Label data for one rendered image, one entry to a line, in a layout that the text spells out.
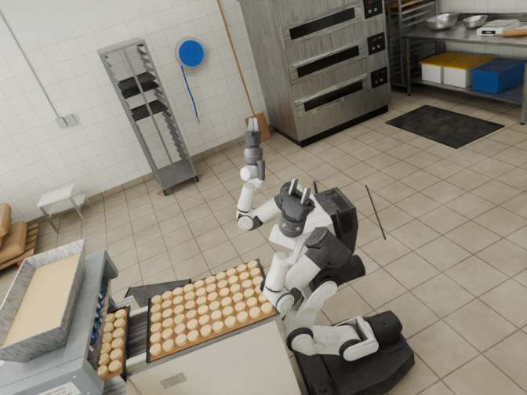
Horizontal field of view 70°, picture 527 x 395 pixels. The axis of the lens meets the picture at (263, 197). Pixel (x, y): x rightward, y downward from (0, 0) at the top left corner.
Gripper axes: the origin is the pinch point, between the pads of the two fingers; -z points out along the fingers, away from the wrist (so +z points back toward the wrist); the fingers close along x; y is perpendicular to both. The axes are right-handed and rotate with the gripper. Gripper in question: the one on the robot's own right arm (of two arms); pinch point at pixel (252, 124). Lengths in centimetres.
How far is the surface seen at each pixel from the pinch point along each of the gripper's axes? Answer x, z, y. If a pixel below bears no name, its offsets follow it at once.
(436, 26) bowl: -398, -112, -112
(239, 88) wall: -353, -39, 146
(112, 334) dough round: 43, 97, 57
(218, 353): 35, 101, 5
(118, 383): 61, 105, 40
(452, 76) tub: -395, -49, -137
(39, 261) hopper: 48, 62, 89
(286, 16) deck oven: -274, -110, 56
